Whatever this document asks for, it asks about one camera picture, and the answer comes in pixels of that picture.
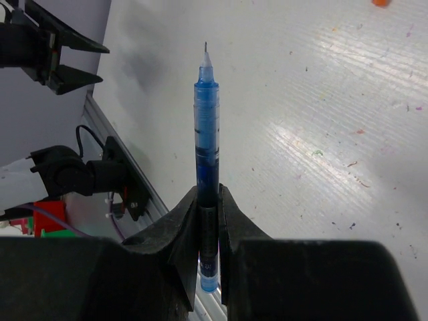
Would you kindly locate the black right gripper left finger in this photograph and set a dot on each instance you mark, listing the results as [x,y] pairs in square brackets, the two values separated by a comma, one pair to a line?
[152,274]

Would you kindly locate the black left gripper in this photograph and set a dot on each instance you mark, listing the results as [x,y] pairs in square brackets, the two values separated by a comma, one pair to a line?
[30,38]

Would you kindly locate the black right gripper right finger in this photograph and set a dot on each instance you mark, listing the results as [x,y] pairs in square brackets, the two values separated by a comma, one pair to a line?
[247,264]

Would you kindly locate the dark blue capped pen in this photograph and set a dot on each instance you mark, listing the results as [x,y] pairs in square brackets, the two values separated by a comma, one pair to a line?
[206,121]

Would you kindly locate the red capped pen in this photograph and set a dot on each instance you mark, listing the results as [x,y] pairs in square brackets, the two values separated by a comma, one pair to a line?
[381,3]

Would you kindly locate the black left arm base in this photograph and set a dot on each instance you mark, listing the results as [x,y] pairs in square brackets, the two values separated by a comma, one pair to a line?
[128,182]

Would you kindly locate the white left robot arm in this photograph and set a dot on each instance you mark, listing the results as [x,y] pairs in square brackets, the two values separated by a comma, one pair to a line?
[52,172]

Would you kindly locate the aluminium front rail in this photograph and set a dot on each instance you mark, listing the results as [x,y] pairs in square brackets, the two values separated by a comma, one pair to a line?
[207,306]

